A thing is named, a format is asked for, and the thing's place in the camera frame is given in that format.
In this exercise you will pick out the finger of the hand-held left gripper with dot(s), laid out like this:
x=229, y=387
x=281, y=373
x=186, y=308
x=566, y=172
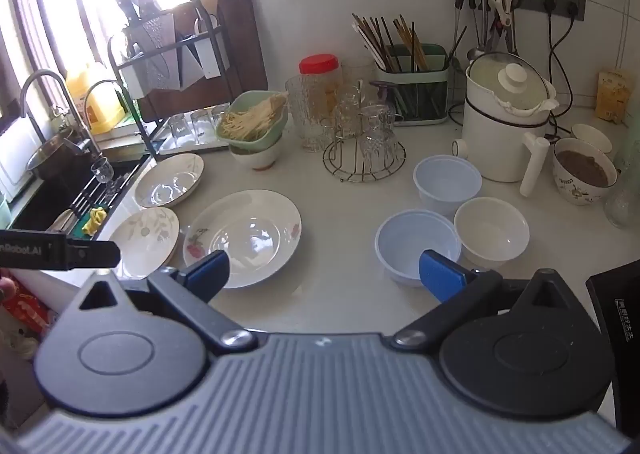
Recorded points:
x=95, y=254

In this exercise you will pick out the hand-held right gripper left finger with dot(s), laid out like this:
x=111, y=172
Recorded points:
x=207, y=271

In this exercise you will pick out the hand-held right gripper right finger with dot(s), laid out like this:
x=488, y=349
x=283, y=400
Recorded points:
x=440, y=276

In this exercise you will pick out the light blue plastic bowl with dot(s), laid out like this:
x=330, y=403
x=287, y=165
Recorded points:
x=415, y=244
x=445, y=184

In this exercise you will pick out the large white red-flower plate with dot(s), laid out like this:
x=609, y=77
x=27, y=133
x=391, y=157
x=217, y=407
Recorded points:
x=240, y=234

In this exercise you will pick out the small leaf print plate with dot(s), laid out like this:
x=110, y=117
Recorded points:
x=145, y=239

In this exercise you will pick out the plain white bowl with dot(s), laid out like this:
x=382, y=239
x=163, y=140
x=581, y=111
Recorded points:
x=492, y=231

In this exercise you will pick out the oval white plate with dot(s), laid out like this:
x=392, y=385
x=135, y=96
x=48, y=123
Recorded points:
x=167, y=181

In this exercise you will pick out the person's left hand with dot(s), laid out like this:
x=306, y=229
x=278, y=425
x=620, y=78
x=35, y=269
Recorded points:
x=5, y=289

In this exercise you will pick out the yellow cloth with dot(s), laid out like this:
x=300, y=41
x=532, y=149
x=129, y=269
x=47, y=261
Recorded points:
x=95, y=221

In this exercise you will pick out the black sink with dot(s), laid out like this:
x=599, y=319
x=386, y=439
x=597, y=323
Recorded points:
x=45, y=204

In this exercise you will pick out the red packet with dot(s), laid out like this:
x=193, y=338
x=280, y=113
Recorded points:
x=32, y=309

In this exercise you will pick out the glass goblet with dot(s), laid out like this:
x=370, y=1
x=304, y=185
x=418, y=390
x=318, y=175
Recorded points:
x=101, y=169

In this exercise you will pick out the steel pot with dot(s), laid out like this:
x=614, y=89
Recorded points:
x=55, y=162

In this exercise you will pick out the white appliance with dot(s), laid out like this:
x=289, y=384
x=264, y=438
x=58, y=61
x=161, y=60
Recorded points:
x=17, y=154

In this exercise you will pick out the steel drip tray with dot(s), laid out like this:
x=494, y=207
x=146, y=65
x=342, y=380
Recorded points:
x=192, y=147

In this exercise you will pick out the white bowl red foot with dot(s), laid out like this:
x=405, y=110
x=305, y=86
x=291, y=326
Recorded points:
x=255, y=154

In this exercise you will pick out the clear tumbler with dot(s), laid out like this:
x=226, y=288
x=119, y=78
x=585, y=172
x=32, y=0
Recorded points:
x=221, y=117
x=181, y=128
x=202, y=123

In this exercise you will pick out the green bottle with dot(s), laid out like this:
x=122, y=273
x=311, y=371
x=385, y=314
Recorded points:
x=131, y=113

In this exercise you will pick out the white electric kettle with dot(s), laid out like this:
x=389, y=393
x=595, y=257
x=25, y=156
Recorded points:
x=495, y=134

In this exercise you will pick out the cut glass tumbler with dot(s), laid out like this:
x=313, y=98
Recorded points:
x=377, y=137

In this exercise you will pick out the yellow oil bottle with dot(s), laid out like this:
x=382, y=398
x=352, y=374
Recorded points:
x=92, y=99

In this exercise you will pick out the green colander bowl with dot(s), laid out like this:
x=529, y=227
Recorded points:
x=270, y=127

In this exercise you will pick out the pale dried noodles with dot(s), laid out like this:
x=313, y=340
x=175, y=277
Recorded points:
x=255, y=117

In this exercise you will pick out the tall steel faucet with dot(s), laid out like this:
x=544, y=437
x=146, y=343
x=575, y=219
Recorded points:
x=60, y=89

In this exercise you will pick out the small steel faucet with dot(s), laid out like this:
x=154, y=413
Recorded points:
x=102, y=87

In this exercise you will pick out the floral ceramic bowl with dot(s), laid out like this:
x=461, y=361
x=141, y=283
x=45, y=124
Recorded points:
x=582, y=184

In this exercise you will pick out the green chopstick holder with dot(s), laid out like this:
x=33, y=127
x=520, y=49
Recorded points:
x=415, y=99

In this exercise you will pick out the black induction cooker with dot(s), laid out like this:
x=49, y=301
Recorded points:
x=617, y=314

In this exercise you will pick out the textured glass pitcher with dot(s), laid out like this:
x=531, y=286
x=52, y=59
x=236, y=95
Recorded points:
x=307, y=114

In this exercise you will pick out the clear drinking glass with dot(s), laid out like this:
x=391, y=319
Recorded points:
x=346, y=107

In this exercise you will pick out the textured glass jug green top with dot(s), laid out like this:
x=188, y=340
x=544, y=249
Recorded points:
x=625, y=194

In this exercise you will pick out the small white cup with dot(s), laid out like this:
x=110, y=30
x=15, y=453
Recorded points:
x=592, y=137

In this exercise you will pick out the black dish rack with utensils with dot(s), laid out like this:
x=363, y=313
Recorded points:
x=165, y=59

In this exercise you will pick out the brown cutting board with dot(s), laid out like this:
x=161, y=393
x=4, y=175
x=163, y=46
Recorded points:
x=240, y=49

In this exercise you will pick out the steel ladle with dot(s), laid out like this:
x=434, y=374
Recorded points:
x=475, y=53

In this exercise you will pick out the red lid plastic jar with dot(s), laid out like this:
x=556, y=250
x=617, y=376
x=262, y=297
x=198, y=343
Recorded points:
x=320, y=65

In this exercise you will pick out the bundle of chopsticks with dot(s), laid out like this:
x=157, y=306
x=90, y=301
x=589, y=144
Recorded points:
x=385, y=42

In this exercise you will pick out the yellow package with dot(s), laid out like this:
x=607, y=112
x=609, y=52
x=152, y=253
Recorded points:
x=614, y=97

